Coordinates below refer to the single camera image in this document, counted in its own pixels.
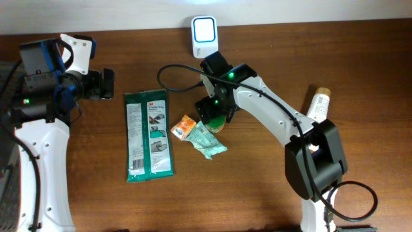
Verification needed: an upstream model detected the teal snack packet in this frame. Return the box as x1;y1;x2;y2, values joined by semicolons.
185;121;228;160

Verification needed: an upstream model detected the orange snack packet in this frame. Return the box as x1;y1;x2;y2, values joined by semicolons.
171;115;197;141

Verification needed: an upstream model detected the grey plastic basket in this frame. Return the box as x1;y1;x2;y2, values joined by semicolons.
1;61;21;231

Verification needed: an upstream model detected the green 3M wipes pack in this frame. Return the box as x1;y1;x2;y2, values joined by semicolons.
124;90;174;183

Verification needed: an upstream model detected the black right camera cable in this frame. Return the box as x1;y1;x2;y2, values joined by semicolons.
156;64;379;223

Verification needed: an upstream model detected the green lidded jar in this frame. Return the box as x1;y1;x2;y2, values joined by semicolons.
205;115;226;133

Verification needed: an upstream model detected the white tube with gold cap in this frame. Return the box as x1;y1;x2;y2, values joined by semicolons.
306;87;332;123

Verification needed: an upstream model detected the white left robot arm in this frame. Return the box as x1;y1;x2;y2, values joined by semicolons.
10;34;115;231

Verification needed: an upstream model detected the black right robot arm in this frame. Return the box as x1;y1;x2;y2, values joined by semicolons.
196;52;348;231

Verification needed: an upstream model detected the white barcode scanner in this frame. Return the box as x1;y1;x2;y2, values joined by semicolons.
191;15;219;59

